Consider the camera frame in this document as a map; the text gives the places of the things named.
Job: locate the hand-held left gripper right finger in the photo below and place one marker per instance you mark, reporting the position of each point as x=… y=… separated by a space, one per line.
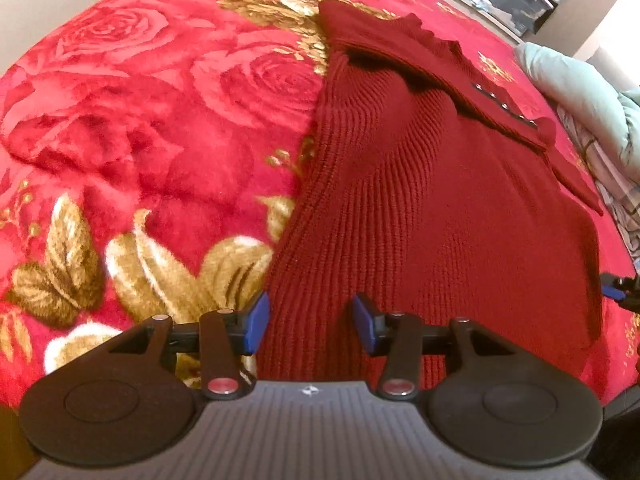
x=365 y=322

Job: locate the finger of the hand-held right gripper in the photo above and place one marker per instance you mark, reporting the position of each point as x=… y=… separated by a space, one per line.
x=611 y=290

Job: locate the white windowsill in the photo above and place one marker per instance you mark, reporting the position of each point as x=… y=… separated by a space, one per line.
x=480 y=12

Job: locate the beige wooden shelf unit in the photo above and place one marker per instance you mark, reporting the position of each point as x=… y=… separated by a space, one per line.
x=590 y=5

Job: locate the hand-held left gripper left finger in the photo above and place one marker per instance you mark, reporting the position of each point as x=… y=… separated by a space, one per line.
x=256 y=325

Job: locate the dark red knit sweater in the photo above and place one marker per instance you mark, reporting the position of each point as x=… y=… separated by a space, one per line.
x=425 y=200

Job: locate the teal duvet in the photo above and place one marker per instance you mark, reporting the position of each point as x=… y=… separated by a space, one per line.
x=580 y=90

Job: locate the pale striped cloth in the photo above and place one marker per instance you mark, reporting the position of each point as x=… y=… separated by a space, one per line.
x=610 y=190

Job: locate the red floral blanket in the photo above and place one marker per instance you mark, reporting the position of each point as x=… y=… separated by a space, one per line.
x=150 y=135

